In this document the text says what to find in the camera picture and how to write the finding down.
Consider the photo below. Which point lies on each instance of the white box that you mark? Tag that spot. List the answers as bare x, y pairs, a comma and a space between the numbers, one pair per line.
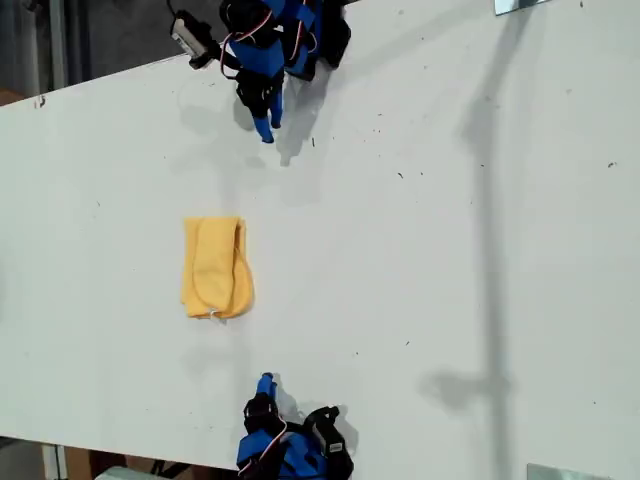
122, 474

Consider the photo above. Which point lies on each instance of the grey metal table leg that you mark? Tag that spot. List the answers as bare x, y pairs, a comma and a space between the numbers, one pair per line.
52, 462

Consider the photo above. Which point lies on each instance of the yellow square towel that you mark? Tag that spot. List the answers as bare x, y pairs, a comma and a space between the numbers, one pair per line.
210, 270

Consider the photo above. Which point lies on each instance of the wrist black camera stalk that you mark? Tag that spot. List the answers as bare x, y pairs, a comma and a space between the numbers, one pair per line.
202, 60
297, 426

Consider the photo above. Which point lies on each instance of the grey metal post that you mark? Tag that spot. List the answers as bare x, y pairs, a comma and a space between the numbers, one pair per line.
57, 45

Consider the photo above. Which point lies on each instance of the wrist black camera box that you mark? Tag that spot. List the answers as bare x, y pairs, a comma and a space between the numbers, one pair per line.
192, 32
334, 442

